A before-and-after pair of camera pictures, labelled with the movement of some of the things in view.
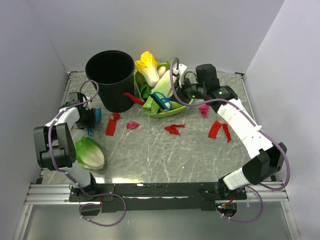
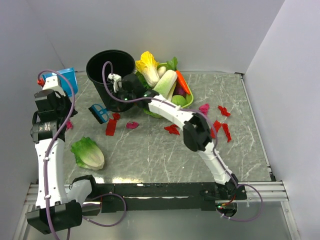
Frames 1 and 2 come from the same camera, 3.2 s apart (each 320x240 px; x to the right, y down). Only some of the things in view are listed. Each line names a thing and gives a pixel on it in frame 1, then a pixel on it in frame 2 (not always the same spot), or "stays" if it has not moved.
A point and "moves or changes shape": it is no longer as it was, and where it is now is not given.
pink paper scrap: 133,125 stays
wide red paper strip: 214,129 stays
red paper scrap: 173,129 stays
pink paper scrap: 204,109 stays
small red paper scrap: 116,116 stays
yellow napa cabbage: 147,65 stays
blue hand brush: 165,102 moves or changes shape
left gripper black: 91,122 -> 66,100
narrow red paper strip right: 227,132 stays
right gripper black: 180,93 -> 117,106
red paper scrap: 110,127 stays
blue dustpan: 90,130 -> 70,73
